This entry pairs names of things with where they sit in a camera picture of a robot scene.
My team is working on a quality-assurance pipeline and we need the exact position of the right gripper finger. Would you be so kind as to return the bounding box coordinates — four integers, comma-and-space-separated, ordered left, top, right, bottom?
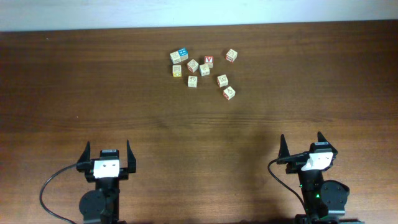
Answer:
278, 134, 290, 159
317, 131, 333, 149

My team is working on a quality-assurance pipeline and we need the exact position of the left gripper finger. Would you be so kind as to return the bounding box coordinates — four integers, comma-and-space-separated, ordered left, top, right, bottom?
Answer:
126, 140, 137, 173
78, 141, 91, 163

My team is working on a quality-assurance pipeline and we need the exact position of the wooden block red side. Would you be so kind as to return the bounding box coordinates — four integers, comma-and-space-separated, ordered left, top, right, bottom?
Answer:
223, 86, 236, 100

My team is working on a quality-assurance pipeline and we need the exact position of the wooden block butterfly picture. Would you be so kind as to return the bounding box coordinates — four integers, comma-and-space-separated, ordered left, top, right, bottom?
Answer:
217, 74, 229, 88

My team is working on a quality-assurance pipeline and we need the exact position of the wooden block baseball picture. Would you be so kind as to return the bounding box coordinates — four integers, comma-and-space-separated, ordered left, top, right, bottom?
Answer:
187, 76, 198, 88

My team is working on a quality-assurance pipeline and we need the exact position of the wooden block green side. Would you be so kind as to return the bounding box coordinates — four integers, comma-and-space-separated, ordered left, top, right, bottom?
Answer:
199, 64, 210, 76

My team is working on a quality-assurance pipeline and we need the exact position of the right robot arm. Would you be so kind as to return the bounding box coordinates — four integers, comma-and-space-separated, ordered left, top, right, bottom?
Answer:
269, 132, 361, 224

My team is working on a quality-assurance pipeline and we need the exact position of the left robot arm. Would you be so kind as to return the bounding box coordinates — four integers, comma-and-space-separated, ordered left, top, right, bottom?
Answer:
76, 141, 137, 224

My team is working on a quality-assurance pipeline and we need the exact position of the wooden block yellow side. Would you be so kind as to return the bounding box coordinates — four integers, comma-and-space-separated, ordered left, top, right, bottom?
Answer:
172, 65, 182, 77

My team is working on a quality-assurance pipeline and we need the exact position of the wooden block far right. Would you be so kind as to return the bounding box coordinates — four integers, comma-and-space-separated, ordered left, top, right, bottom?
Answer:
226, 49, 238, 63

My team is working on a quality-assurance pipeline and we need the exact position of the wooden block red edge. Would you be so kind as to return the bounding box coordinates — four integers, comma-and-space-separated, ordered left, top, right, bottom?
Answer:
187, 59, 199, 73

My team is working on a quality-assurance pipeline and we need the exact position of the wooden block red V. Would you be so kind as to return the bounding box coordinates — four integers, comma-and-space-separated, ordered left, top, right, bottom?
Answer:
204, 55, 214, 68

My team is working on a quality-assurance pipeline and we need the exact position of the wooden block blue top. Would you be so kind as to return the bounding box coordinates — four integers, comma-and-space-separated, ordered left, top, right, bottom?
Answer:
178, 48, 188, 61

